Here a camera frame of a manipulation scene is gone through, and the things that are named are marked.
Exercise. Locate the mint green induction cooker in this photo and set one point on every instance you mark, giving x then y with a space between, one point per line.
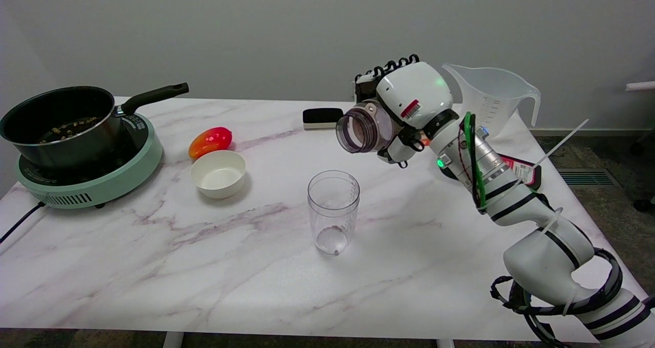
102 184

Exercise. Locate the red orange mango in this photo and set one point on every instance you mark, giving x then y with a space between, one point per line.
210 141

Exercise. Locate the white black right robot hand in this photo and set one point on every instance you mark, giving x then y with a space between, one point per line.
414 89

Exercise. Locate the black device with red label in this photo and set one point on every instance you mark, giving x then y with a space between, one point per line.
522 170

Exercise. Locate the white table leg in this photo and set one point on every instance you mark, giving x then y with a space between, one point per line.
445 344
173 340

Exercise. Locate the floor vent grille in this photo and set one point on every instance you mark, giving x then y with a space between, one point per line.
588 177

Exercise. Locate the long white zip tie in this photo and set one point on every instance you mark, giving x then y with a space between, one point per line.
563 142
552 219

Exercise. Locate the large translucent measuring jug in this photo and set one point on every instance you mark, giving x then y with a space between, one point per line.
491 97

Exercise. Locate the white pipe end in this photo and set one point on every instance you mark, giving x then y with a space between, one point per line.
642 86

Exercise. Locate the grey transparent plastic bottle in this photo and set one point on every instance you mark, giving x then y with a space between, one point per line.
364 130

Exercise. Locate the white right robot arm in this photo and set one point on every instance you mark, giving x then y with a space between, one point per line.
542 256

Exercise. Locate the black white board eraser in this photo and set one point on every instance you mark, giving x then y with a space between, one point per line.
322 116

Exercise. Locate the white bowl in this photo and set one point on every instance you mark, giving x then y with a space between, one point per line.
219 176

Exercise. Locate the dark chair foot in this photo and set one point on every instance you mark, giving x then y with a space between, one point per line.
646 205

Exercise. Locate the brown food bits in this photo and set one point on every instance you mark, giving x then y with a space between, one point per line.
69 129

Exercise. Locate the small clear measuring cup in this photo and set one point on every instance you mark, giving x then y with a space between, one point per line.
333 199

